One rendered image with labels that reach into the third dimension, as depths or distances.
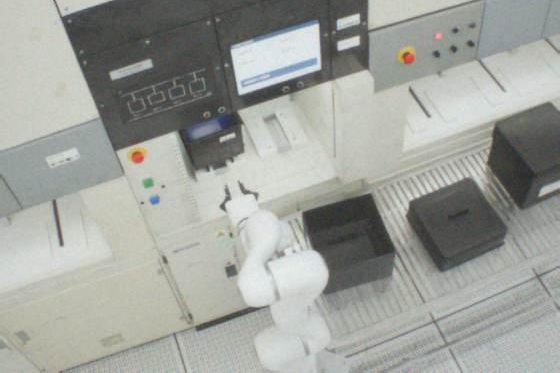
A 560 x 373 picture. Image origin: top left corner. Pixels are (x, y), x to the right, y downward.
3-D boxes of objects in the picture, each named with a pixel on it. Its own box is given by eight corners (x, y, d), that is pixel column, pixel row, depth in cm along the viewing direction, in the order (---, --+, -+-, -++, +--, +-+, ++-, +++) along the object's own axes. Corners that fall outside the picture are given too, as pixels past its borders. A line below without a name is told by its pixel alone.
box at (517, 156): (521, 212, 255) (534, 174, 235) (483, 162, 272) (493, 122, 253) (576, 187, 260) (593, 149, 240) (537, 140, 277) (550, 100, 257)
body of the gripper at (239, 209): (236, 238, 214) (226, 211, 221) (265, 227, 215) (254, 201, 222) (233, 225, 208) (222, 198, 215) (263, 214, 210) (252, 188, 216)
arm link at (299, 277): (273, 336, 200) (322, 318, 203) (286, 369, 193) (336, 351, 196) (255, 255, 161) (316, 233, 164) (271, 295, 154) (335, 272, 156)
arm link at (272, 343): (321, 370, 204) (319, 341, 185) (267, 391, 201) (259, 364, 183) (308, 338, 211) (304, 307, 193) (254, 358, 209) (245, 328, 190)
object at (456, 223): (440, 273, 242) (445, 255, 232) (404, 214, 260) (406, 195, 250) (505, 244, 247) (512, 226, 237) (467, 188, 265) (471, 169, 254)
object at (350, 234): (302, 235, 258) (300, 211, 245) (369, 217, 261) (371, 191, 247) (323, 296, 241) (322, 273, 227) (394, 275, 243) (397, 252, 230)
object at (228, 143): (192, 178, 262) (180, 128, 236) (176, 141, 273) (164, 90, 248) (249, 157, 267) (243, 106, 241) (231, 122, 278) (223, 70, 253)
